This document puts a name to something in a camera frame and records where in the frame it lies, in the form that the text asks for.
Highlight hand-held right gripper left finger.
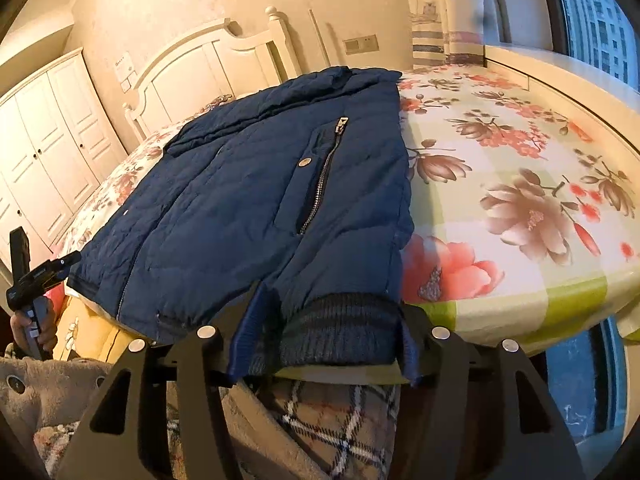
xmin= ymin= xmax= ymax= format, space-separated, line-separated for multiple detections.
xmin=55 ymin=280 xmax=281 ymax=480

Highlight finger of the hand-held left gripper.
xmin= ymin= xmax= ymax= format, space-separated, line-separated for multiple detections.
xmin=30 ymin=251 xmax=82 ymax=288
xmin=10 ymin=227 xmax=32 ymax=283

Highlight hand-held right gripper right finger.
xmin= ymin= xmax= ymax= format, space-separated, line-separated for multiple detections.
xmin=387 ymin=305 xmax=586 ymax=480

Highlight navy blue puffer jacket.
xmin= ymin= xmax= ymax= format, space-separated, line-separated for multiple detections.
xmin=66 ymin=65 xmax=416 ymax=378

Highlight person's left hand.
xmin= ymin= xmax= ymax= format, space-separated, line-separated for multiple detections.
xmin=11 ymin=300 xmax=58 ymax=356

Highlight yellow daisy bed sheet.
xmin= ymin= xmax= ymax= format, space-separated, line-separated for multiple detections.
xmin=52 ymin=295 xmax=151 ymax=361

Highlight beige fuzzy robe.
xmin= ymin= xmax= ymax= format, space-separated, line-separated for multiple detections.
xmin=0 ymin=340 xmax=131 ymax=480

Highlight plaid pyjama trousers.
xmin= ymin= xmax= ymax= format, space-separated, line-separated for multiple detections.
xmin=165 ymin=377 xmax=401 ymax=480

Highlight white wardrobe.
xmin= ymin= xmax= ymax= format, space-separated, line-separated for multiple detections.
xmin=0 ymin=47 xmax=128 ymax=281

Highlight floral checked blanket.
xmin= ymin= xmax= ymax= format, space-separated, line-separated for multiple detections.
xmin=52 ymin=62 xmax=640 ymax=346

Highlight white wooden headboard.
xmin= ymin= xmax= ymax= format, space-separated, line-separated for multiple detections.
xmin=122 ymin=6 xmax=303 ymax=143

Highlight cream bay window platform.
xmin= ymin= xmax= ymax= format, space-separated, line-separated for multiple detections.
xmin=482 ymin=44 xmax=640 ymax=151

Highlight printed cream curtain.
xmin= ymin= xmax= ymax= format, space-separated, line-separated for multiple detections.
xmin=400 ymin=0 xmax=501 ymax=68

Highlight dark framed window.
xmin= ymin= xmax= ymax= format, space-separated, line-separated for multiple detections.
xmin=537 ymin=0 xmax=640 ymax=93

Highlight white wall notice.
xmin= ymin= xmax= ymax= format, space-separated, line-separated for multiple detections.
xmin=114 ymin=52 xmax=138 ymax=92

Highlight wall switch panel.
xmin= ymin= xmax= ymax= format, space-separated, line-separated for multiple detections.
xmin=343 ymin=34 xmax=379 ymax=55

